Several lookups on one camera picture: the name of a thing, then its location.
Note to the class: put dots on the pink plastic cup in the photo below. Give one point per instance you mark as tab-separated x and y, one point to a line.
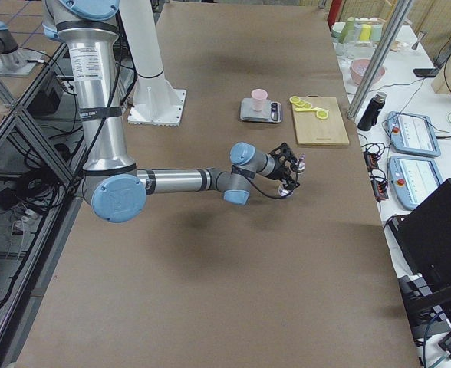
258	98

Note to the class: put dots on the pink bowl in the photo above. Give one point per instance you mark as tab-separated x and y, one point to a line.
358	69

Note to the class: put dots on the near teach pendant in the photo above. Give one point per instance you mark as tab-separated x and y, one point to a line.
413	179

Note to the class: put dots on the black thermos bottle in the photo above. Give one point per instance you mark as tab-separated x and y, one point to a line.
371	114

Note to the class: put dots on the digital kitchen scale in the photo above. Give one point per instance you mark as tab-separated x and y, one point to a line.
270	113

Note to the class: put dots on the bamboo cutting board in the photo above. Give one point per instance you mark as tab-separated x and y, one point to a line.
311	131

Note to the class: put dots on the lemon slice front pair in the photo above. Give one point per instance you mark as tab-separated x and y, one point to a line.
322	114

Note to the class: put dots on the far teach pendant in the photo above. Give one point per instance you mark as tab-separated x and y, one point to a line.
412	134

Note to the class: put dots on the yellow cup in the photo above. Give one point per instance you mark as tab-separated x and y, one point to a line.
365	30

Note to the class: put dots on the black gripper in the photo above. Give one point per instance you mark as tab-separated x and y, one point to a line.
280	171

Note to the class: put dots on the aluminium frame post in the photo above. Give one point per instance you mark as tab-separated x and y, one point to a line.
400	12

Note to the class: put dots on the glass sauce bottle metal spout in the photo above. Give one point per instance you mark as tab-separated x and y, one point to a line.
290	182

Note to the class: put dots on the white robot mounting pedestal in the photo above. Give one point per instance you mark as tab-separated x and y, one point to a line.
155	101

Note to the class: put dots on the yellow plastic knife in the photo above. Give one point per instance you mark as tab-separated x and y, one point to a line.
301	109

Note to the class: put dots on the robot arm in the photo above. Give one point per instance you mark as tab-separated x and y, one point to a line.
118	75

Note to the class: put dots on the green cup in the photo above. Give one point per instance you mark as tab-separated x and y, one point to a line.
348	32

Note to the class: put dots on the teach pendant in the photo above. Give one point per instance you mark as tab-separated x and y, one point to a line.
412	134
413	179

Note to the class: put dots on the lemon slice top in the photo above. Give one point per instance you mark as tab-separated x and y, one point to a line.
294	99

